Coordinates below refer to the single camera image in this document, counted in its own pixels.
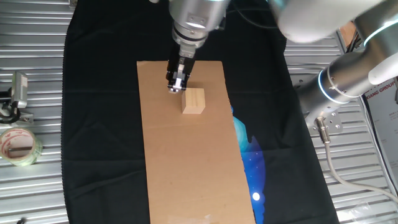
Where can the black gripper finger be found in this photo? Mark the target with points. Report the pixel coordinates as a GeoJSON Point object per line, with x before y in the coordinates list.
{"type": "Point", "coordinates": [184, 80]}
{"type": "Point", "coordinates": [171, 81]}

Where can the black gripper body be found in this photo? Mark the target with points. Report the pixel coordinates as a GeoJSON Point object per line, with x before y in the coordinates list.
{"type": "Point", "coordinates": [183, 65]}

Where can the small wooden block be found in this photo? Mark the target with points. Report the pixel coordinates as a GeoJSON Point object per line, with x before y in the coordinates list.
{"type": "Point", "coordinates": [192, 101]}

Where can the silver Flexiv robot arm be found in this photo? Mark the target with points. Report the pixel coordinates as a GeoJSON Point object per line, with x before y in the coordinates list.
{"type": "Point", "coordinates": [342, 74]}

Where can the black cloth with blue print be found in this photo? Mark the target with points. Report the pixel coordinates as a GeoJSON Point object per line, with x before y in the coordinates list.
{"type": "Point", "coordinates": [102, 93]}

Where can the brown cardboard sheet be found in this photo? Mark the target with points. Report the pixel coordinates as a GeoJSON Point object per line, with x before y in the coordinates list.
{"type": "Point", "coordinates": [192, 161]}

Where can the clear packing tape roll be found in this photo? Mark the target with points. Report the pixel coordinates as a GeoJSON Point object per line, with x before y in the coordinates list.
{"type": "Point", "coordinates": [29, 160]}

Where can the small black object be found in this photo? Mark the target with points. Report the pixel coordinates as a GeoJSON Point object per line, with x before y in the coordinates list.
{"type": "Point", "coordinates": [21, 221]}

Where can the white printed sign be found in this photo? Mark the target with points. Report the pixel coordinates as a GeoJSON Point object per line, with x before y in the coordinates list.
{"type": "Point", "coordinates": [385, 124]}

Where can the clear plastic film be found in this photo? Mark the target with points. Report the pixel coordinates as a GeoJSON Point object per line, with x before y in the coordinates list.
{"type": "Point", "coordinates": [354, 213]}

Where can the metal camera bracket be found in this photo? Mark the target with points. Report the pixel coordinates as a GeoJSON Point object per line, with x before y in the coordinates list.
{"type": "Point", "coordinates": [27, 118]}

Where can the silver camera on stand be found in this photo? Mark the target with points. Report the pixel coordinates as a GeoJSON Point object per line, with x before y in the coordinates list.
{"type": "Point", "coordinates": [19, 88]}

